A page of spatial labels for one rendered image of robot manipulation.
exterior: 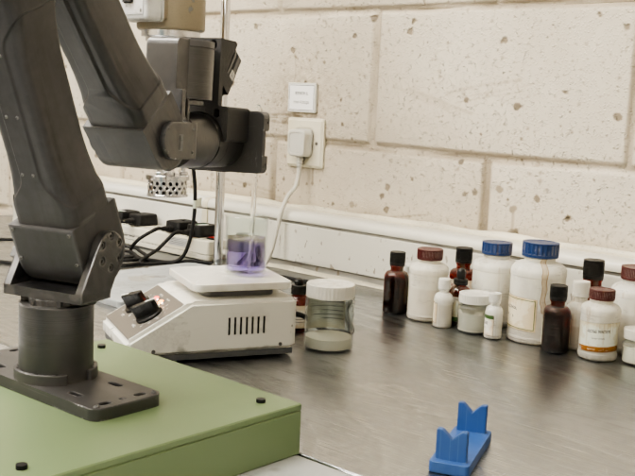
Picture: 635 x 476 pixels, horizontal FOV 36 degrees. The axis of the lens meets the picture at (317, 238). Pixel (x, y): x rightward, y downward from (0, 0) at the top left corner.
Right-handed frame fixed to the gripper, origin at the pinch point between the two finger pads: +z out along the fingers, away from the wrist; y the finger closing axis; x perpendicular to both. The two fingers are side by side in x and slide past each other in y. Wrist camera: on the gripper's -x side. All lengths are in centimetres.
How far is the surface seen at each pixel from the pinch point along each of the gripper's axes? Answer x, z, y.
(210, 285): 16.3, -7.6, 1.2
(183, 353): 24.0, -9.4, 3.1
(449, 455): 24.1, -27.2, -32.2
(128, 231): 20, 59, 55
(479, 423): 23.4, -19.2, -32.8
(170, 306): 19.0, -8.9, 5.4
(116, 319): 21.7, -7.8, 13.2
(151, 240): 21, 56, 48
